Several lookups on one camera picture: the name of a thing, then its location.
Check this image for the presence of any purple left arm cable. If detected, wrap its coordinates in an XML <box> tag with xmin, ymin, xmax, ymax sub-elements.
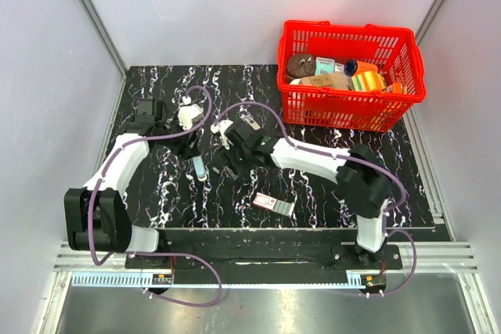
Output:
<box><xmin>88</xmin><ymin>85</ymin><xmax>223</xmax><ymax>307</ymax></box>

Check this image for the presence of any orange packet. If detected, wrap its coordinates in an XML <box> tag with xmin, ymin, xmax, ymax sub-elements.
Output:
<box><xmin>384</xmin><ymin>81</ymin><xmax>407</xmax><ymax>95</ymax></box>

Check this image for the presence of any black marble pattern mat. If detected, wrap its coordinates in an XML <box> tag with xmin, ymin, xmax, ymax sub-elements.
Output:
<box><xmin>105</xmin><ymin>65</ymin><xmax>434</xmax><ymax>228</ymax></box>

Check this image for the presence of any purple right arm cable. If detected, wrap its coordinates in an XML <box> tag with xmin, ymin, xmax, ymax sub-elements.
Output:
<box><xmin>213</xmin><ymin>102</ymin><xmax>418</xmax><ymax>296</ymax></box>

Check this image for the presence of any aluminium frame rail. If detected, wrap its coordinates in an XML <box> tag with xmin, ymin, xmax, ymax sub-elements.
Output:
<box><xmin>53</xmin><ymin>242</ymin><xmax>478</xmax><ymax>289</ymax></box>

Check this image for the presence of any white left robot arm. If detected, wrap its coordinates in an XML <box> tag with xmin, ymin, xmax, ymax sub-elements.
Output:
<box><xmin>63</xmin><ymin>99</ymin><xmax>204</xmax><ymax>268</ymax></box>

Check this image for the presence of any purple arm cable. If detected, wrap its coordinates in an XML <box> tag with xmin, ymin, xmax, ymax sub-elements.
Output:
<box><xmin>88</xmin><ymin>85</ymin><xmax>223</xmax><ymax>307</ymax></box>
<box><xmin>213</xmin><ymin>102</ymin><xmax>418</xmax><ymax>296</ymax></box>

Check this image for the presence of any teal white small box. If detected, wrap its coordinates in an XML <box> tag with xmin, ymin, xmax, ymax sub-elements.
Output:
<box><xmin>315</xmin><ymin>56</ymin><xmax>336</xmax><ymax>76</ymax></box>

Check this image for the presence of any red plastic shopping basket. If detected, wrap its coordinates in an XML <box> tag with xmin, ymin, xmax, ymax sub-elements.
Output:
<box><xmin>277</xmin><ymin>20</ymin><xmax>427</xmax><ymax>132</ymax></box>

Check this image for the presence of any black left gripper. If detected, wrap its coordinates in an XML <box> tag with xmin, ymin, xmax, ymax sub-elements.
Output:
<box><xmin>159</xmin><ymin>112</ymin><xmax>200</xmax><ymax>160</ymax></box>

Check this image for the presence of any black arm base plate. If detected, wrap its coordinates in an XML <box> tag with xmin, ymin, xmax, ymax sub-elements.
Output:
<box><xmin>124</xmin><ymin>228</ymin><xmax>403</xmax><ymax>272</ymax></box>

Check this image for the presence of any cream metal stapler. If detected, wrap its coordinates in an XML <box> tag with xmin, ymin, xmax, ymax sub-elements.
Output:
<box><xmin>240</xmin><ymin>114</ymin><xmax>261</xmax><ymax>131</ymax></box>

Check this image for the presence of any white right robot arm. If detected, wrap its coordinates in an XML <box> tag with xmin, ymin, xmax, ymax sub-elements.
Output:
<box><xmin>211</xmin><ymin>120</ymin><xmax>391</xmax><ymax>268</ymax></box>

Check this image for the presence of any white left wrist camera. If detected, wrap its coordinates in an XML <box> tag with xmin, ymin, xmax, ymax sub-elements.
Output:
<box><xmin>178</xmin><ymin>95</ymin><xmax>204</xmax><ymax>131</ymax></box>

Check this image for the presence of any red staple box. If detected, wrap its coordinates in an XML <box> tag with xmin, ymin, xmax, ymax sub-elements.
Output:
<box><xmin>253</xmin><ymin>192</ymin><xmax>294</xmax><ymax>217</ymax></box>

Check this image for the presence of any blue cap bottle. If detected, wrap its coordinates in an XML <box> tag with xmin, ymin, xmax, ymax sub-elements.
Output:
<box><xmin>344</xmin><ymin>59</ymin><xmax>379</xmax><ymax>77</ymax></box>

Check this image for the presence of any green yellow striped box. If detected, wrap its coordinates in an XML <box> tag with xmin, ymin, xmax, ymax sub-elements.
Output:
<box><xmin>351</xmin><ymin>71</ymin><xmax>387</xmax><ymax>92</ymax></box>

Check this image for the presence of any brown cardboard box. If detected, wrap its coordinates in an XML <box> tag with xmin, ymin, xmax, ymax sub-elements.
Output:
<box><xmin>289</xmin><ymin>73</ymin><xmax>350</xmax><ymax>90</ymax></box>

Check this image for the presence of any brown round bun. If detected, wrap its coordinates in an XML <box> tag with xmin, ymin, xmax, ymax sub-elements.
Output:
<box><xmin>287</xmin><ymin>54</ymin><xmax>316</xmax><ymax>79</ymax></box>

